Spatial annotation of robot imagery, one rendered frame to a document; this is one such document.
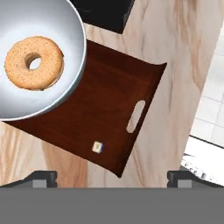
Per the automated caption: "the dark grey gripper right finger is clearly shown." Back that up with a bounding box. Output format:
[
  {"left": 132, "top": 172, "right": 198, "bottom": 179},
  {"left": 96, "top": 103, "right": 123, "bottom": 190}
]
[{"left": 166, "top": 171, "right": 224, "bottom": 188}]

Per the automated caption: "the white bowl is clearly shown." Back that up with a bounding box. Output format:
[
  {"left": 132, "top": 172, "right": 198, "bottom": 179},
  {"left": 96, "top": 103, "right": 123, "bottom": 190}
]
[{"left": 0, "top": 0, "right": 88, "bottom": 122}]

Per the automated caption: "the tan donut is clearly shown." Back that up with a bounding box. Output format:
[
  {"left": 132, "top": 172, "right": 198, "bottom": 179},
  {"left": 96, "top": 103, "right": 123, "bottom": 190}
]
[{"left": 3, "top": 35, "right": 65, "bottom": 91}]

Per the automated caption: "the white appliance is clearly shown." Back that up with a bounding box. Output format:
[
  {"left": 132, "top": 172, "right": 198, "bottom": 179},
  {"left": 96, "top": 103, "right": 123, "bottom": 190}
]
[{"left": 180, "top": 135, "right": 224, "bottom": 186}]

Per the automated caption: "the black hob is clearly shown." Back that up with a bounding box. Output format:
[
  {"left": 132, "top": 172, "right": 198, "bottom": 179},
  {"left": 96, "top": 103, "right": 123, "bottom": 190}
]
[{"left": 69, "top": 0, "right": 137, "bottom": 35}]

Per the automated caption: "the small white cube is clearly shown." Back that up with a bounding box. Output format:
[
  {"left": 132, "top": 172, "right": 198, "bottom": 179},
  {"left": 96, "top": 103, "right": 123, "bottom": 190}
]
[{"left": 91, "top": 141, "right": 105, "bottom": 154}]

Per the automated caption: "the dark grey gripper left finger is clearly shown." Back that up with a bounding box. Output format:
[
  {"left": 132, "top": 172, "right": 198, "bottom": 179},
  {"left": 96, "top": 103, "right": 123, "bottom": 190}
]
[{"left": 2, "top": 171, "right": 58, "bottom": 188}]

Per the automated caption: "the dark brown wooden tray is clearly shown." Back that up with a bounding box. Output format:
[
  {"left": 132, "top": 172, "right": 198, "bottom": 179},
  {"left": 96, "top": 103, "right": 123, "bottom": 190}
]
[{"left": 5, "top": 39, "right": 168, "bottom": 179}]

